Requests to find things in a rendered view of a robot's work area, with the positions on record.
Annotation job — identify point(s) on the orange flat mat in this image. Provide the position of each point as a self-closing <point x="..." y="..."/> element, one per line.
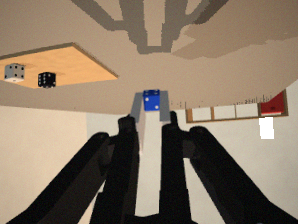
<point x="69" y="62"/>

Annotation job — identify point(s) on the black die with white pips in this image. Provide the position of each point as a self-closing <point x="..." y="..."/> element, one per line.
<point x="47" y="80"/>

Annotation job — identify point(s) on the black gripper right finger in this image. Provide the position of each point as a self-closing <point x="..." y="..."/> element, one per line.
<point x="235" y="195"/>

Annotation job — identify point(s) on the blue die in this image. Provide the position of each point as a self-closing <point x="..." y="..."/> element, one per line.
<point x="151" y="99"/>

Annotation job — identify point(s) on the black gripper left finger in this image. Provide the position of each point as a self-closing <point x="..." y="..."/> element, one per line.
<point x="66" y="198"/>

